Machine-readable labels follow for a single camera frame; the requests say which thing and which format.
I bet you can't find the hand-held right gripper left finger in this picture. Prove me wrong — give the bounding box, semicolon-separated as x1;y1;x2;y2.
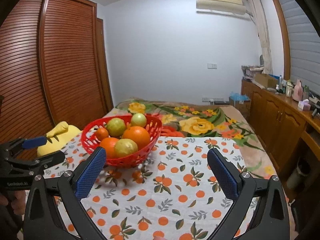
24;147;107;240

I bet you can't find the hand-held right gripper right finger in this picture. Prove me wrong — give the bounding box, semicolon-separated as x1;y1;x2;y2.
207;148;290;240

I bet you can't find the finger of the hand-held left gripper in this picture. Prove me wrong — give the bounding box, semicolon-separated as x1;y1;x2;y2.
4;150;66;178
0;135;48;158

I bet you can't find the medium orange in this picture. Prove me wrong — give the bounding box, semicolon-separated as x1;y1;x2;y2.
99;137;120;159

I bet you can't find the red plastic basket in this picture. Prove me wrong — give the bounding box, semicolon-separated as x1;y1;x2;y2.
81;114;163;168

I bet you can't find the small tangerine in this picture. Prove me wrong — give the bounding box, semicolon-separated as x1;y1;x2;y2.
96;127;109;141

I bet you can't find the yellow-green lemon fruit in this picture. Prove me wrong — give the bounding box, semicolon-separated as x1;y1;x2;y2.
114;139;139;158

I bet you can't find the green round fruit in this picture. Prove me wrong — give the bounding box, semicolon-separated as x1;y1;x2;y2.
131;113;147;127
106;118;127;137

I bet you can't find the large orange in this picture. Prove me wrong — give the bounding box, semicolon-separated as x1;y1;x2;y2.
122;126;151;150

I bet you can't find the person's left hand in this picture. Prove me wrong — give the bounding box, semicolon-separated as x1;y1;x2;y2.
0;189;27;207

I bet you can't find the yellow plush toy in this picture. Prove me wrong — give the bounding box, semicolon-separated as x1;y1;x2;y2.
37;121;82;157

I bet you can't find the floral blanket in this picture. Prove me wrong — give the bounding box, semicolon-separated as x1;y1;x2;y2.
102;97;298;205

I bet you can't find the orange-print white tablecloth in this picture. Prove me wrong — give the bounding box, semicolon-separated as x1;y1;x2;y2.
37;134;285;240

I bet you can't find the grey trash bin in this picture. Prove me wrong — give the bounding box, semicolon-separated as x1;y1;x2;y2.
286;157;310;190

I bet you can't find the box of blue bags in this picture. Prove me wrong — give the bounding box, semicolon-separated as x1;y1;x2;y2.
229;91;252;115

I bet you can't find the wooden sideboard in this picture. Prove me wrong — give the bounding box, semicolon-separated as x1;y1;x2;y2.
241;79;320;170

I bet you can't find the white power strip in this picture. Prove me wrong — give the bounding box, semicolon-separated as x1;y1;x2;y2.
202;96;229;104

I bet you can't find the brown slatted wardrobe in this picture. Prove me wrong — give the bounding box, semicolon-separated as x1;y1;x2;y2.
0;0;114;150

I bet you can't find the cardboard box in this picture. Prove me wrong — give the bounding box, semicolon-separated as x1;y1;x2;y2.
254;73;278;88

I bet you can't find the pink tissue box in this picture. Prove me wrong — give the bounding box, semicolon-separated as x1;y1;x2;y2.
297;99;312;111

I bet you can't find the stack of newspapers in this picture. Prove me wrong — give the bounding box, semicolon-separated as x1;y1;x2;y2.
241;65;264;79

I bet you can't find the pink bottle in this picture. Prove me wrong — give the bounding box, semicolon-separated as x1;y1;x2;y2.
293;79;303;102

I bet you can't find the white curtain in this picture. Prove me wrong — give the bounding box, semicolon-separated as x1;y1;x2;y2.
245;0;273;74

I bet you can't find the grey window blind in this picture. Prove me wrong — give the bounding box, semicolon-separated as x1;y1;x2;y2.
274;0;320;100

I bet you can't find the wall air conditioner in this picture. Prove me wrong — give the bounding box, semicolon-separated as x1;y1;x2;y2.
196;0;247;18

